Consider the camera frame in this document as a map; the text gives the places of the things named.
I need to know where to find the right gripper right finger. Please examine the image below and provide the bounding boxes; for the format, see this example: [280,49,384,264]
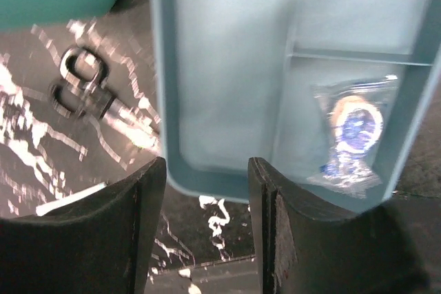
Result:
[247,157,431,293]

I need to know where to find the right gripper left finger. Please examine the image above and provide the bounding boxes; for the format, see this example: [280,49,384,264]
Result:
[1,157,167,293]

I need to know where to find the small tape roll bag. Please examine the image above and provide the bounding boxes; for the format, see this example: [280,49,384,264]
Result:
[307,74,399,198]

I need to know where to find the blue-grey divider tray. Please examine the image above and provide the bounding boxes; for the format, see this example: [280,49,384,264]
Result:
[152,0,440,211]

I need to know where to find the black handled scissors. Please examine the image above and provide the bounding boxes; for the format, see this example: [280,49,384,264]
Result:
[48,45,160,154]

